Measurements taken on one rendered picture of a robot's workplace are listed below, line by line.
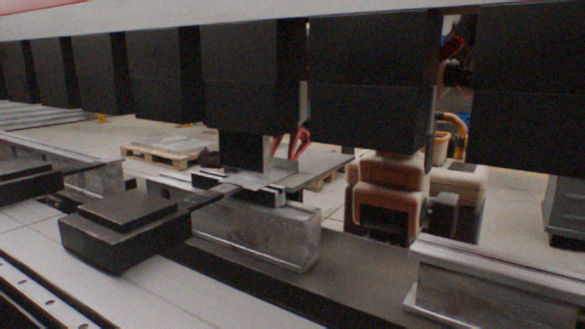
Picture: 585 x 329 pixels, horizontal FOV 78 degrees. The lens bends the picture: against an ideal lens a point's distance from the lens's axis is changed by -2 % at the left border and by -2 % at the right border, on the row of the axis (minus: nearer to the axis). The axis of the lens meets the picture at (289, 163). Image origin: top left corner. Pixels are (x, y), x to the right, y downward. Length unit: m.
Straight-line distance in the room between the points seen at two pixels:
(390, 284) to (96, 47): 0.72
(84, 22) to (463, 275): 0.82
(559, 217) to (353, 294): 2.50
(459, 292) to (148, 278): 0.37
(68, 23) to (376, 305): 0.83
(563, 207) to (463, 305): 2.47
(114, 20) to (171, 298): 0.57
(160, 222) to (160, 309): 0.12
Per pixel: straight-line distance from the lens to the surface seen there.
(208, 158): 1.12
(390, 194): 1.22
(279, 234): 0.61
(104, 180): 0.99
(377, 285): 0.61
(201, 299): 0.39
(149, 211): 0.47
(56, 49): 1.03
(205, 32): 0.62
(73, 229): 0.50
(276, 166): 0.73
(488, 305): 0.53
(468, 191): 1.47
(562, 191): 2.94
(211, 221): 0.71
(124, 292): 0.42
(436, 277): 0.53
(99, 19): 0.86
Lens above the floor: 1.21
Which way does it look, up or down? 16 degrees down
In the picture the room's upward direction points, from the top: straight up
